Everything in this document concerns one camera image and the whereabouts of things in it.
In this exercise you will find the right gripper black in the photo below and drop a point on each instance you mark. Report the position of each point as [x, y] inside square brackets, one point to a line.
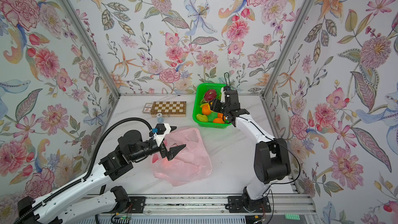
[215, 107]

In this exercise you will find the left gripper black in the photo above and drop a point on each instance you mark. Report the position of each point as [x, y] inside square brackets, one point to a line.
[172, 153]

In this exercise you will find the red dragon fruit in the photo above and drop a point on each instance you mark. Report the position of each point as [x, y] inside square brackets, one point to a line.
[210, 95]

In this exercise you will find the green pear fruit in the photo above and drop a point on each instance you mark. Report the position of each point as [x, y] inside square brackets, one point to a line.
[202, 118]

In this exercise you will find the pink plastic bag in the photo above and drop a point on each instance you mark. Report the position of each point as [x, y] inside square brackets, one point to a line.
[191, 164]

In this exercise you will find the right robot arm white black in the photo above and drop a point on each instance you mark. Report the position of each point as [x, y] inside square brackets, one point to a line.
[271, 160]

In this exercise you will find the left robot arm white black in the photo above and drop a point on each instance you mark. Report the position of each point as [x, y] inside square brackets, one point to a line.
[52, 208]

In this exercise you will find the yellow banana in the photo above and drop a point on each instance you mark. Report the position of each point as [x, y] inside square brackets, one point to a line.
[206, 104]

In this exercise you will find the green plastic basket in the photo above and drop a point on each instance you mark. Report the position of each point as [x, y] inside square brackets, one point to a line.
[201, 90]

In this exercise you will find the small blue white cup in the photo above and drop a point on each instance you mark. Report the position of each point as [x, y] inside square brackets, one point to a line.
[160, 118]

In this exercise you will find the wooden chessboard box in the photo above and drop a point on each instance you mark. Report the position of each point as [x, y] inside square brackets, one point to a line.
[169, 108]

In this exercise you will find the small card box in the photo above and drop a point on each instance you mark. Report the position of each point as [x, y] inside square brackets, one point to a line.
[147, 108]

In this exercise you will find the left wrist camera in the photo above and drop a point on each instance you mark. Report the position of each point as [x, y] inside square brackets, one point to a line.
[159, 132]

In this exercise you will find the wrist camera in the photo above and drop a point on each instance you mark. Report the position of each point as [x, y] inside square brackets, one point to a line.
[159, 132]
[223, 91]

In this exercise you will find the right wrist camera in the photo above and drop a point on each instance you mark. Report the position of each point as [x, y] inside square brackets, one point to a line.
[223, 91]

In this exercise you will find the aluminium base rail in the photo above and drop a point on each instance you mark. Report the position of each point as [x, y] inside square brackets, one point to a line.
[278, 204]

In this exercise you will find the right aluminium corner post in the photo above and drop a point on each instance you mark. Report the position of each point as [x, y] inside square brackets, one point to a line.
[291, 39]

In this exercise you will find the aluminium corner post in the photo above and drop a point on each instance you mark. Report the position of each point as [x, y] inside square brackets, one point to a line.
[291, 39]
[87, 42]

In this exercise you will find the left aluminium corner post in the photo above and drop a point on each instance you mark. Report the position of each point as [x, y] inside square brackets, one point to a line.
[87, 42]

